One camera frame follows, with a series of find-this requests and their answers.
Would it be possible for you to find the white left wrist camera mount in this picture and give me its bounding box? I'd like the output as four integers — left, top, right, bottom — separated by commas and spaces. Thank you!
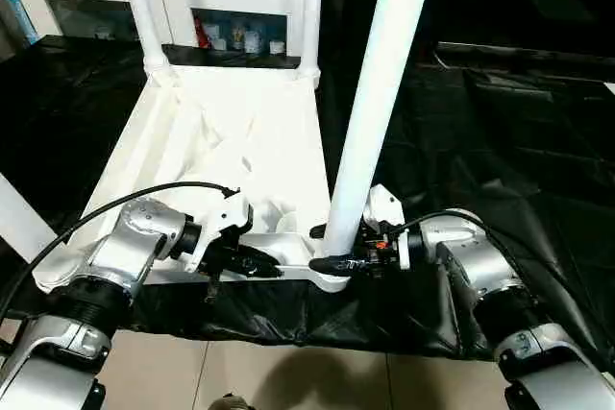
184, 186, 255, 275

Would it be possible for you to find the grey robot torso front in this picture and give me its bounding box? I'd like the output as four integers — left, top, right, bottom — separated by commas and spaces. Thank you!
210, 394, 254, 410

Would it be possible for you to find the white plastic table leg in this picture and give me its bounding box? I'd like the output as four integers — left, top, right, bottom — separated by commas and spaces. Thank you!
321, 0, 441, 257
116, 0, 174, 87
0, 173, 54, 267
300, 0, 326, 80

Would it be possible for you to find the small red box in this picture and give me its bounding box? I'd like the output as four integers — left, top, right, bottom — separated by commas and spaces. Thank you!
194, 15, 210, 49

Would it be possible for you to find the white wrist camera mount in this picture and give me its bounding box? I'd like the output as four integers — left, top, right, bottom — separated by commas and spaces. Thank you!
362, 183, 414, 270
184, 186, 255, 275

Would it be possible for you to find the black folding stand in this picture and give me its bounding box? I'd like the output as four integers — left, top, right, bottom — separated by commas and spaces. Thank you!
0, 313, 28, 368

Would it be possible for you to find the grey curtain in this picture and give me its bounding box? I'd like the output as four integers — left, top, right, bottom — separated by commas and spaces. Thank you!
0, 0, 42, 63

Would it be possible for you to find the white plastic table top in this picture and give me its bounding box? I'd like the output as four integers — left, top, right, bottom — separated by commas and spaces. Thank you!
31, 66, 359, 295

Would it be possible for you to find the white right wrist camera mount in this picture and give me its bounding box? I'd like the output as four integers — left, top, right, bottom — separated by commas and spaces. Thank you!
362, 183, 414, 270

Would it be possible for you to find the black glossy mat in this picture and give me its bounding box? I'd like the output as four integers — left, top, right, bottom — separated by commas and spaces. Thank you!
0, 35, 615, 363

